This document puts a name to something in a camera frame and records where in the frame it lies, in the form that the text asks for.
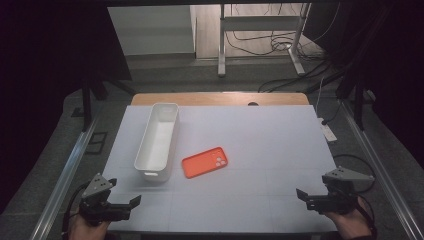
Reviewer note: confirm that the white table cover sheet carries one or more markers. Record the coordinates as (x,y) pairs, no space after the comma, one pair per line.
(260,143)

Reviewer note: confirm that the aluminium rail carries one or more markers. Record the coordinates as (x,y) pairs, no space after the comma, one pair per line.
(380,166)
(63,180)

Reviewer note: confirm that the black metal stand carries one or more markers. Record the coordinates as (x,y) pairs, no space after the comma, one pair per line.
(87,103)
(358,103)

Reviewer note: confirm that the orange phone case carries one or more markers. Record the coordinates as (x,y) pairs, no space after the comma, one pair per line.
(204,162)

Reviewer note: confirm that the person's right hand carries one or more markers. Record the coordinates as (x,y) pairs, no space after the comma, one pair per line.
(350,224)

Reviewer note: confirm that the dark curtain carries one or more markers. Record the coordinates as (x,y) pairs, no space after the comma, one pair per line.
(393,66)
(43,83)

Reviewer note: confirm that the white plastic bin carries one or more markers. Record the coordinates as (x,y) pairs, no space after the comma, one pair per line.
(156,143)

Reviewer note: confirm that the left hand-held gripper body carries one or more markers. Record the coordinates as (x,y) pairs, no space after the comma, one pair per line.
(100,208)

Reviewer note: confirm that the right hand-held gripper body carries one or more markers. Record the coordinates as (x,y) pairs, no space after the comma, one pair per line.
(333,201)

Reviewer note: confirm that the white power strip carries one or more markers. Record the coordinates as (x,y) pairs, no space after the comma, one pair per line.
(328,131)

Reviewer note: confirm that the person's left hand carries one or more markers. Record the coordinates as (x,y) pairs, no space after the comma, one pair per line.
(87,230)

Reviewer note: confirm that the white metal desk frame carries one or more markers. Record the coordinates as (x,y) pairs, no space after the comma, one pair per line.
(258,23)

